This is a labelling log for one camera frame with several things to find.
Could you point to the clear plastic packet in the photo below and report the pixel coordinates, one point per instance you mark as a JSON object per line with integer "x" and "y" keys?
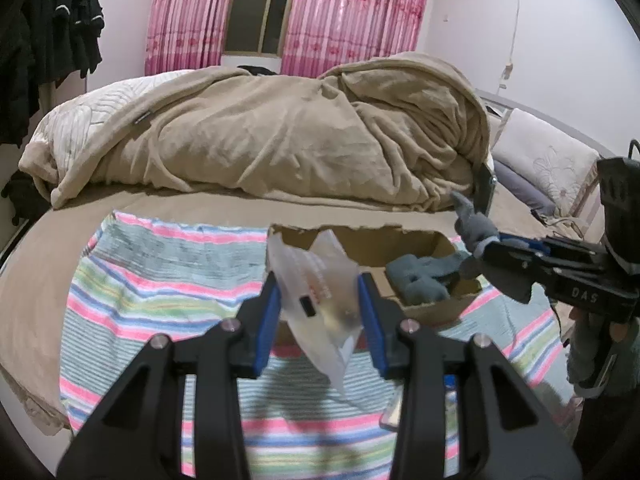
{"x": 312, "y": 305}

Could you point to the white patterned quilt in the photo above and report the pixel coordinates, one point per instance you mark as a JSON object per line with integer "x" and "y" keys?
{"x": 85, "y": 110}

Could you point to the black hanging clothes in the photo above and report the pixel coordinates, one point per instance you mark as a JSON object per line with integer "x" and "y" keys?
{"x": 35, "y": 50}

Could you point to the cardboard box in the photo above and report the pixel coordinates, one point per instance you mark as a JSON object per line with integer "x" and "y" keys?
{"x": 430, "y": 247}

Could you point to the beige fleece blanket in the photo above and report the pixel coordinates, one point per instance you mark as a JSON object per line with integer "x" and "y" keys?
{"x": 280, "y": 130}

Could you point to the grey pillow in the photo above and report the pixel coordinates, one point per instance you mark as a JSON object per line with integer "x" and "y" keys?
{"x": 520, "y": 185}

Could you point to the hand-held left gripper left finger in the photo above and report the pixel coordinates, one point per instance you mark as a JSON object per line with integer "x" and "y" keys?
{"x": 266, "y": 317}

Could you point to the grey sock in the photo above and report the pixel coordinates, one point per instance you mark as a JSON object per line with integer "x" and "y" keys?
{"x": 475, "y": 232}
{"x": 419, "y": 280}

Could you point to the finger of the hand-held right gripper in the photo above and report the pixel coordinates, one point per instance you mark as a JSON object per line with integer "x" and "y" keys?
{"x": 515, "y": 262}
{"x": 525, "y": 242}

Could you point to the person's right hand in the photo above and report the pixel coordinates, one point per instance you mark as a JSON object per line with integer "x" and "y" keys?
{"x": 592, "y": 355}

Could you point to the window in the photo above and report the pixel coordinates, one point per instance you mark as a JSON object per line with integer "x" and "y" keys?
{"x": 260, "y": 5}

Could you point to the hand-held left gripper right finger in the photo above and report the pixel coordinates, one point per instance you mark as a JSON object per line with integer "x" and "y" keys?
{"x": 372, "y": 325}

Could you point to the pink floral curtain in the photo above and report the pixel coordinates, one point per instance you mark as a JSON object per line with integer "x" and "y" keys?
{"x": 350, "y": 10}
{"x": 190, "y": 15}

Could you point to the black cloth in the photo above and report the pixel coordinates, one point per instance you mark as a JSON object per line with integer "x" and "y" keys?
{"x": 22, "y": 195}

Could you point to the white embroidered pillow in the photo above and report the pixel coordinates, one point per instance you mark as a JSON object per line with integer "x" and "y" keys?
{"x": 547, "y": 160}

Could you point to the striped pastel blanket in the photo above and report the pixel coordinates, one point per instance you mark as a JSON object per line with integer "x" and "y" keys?
{"x": 165, "y": 280}

